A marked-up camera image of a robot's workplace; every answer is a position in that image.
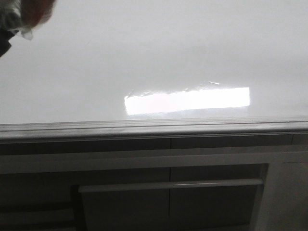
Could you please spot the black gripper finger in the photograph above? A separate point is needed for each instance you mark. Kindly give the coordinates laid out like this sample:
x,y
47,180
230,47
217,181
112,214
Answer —
x,y
5,45

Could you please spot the red magnet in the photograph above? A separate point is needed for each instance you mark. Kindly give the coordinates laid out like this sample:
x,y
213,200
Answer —
x,y
34,13

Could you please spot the white whiteboard with aluminium frame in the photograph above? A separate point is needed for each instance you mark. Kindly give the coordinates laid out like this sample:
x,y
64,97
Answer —
x,y
112,69

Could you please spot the grey metal frame structure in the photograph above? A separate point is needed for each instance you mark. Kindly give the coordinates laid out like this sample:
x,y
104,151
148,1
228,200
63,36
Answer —
x,y
225,183

